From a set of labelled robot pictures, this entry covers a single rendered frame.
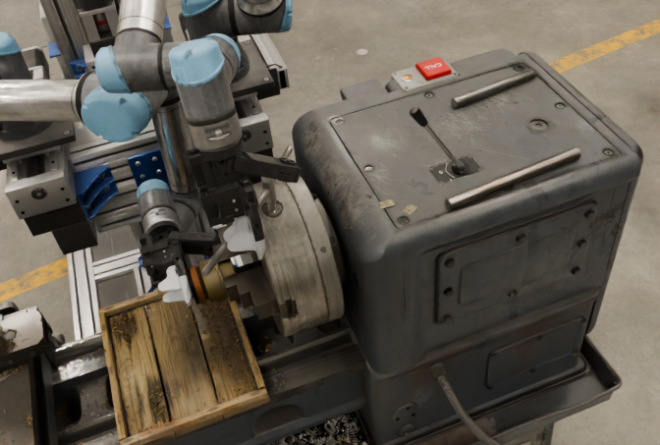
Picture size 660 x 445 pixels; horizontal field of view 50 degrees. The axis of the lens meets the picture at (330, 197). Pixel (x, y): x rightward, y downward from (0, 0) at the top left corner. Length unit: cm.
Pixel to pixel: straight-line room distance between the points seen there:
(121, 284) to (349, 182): 152
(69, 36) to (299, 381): 103
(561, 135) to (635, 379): 136
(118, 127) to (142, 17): 28
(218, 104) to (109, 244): 189
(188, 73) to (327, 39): 318
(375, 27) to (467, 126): 284
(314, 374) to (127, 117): 65
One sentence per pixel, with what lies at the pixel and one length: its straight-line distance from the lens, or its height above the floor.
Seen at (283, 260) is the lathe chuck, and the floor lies 119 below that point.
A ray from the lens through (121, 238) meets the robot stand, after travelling 289.
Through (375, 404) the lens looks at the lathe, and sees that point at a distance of 165.
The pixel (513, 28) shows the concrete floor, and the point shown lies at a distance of 424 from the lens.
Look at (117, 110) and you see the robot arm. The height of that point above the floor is 140.
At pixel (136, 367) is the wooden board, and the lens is 162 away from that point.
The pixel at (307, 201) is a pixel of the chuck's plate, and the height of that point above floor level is 123.
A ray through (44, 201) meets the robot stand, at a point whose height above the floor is 106.
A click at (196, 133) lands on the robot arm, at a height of 153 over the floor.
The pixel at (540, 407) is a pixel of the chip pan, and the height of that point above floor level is 54.
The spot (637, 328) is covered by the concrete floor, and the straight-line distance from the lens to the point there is 279.
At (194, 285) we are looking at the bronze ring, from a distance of 142.
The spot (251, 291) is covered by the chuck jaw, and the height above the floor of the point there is 111.
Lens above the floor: 216
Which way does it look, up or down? 44 degrees down
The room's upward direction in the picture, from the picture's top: 7 degrees counter-clockwise
